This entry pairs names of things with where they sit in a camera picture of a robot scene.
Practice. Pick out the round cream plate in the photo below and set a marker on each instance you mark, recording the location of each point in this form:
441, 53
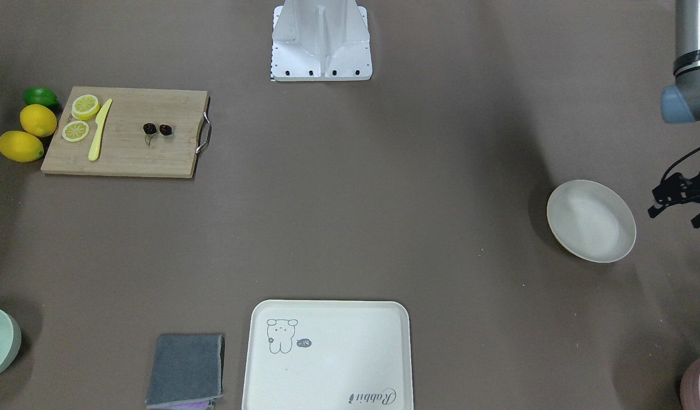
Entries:
591, 221

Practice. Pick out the dark red cherries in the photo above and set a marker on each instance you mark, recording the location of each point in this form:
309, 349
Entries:
152, 130

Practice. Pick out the pink bowl with ice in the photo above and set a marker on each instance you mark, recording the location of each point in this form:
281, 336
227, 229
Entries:
689, 391

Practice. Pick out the green lime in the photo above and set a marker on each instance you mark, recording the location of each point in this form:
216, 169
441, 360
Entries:
41, 96

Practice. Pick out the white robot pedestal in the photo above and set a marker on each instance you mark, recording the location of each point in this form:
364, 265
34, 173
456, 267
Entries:
320, 41

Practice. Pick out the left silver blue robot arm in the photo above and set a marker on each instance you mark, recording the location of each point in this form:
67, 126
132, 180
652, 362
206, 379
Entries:
680, 102

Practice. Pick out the grey folded cloth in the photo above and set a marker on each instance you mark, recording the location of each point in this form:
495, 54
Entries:
186, 371

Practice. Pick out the cream rectangular tray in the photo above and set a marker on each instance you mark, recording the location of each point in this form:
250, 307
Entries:
324, 354

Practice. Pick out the bamboo cutting board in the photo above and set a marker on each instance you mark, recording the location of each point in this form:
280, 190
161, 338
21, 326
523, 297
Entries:
123, 151

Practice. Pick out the yellow lemon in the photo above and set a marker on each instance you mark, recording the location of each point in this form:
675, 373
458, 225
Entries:
38, 120
21, 146

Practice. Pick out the yellow plastic knife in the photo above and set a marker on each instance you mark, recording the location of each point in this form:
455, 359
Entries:
100, 119

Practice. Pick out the lemon slice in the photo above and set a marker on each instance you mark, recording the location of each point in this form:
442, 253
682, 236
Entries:
76, 131
85, 107

